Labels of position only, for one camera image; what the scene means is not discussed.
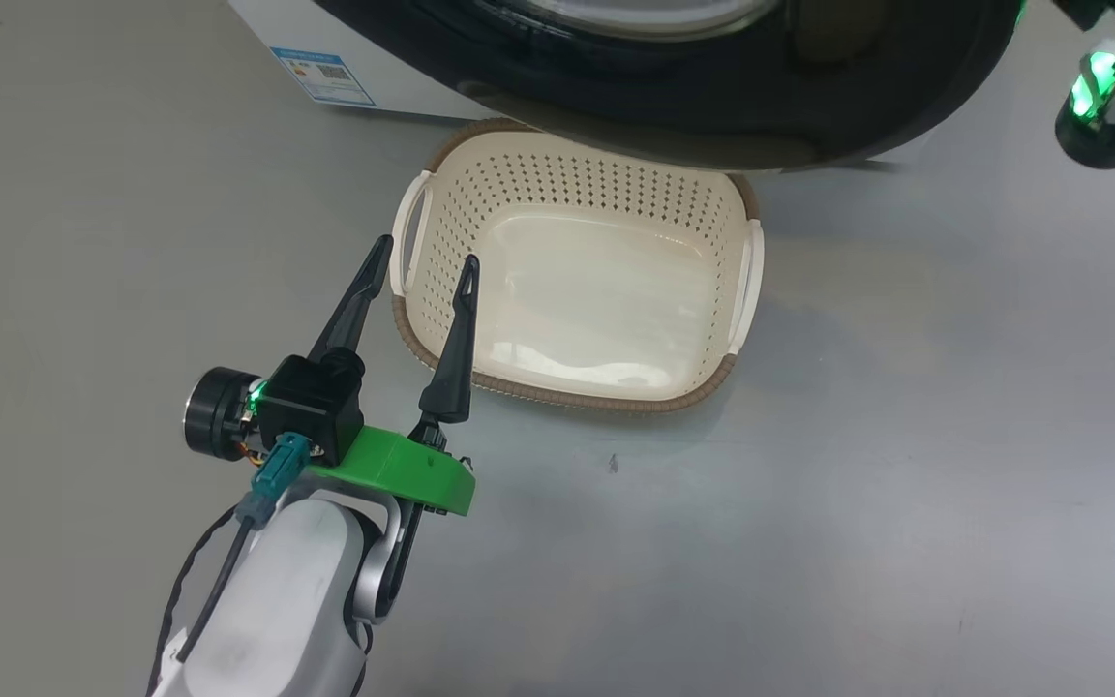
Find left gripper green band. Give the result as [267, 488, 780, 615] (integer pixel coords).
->
[184, 235, 481, 517]

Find black round washer door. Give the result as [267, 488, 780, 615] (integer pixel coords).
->
[311, 0, 1025, 174]

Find cream perforated laundry basket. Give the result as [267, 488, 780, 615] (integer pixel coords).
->
[390, 118, 766, 415]

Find white front-load washing machine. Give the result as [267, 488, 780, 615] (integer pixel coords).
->
[226, 0, 907, 166]

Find blue energy label sticker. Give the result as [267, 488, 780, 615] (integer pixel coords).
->
[270, 46, 377, 108]

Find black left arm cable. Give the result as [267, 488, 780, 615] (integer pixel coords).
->
[156, 433, 314, 697]

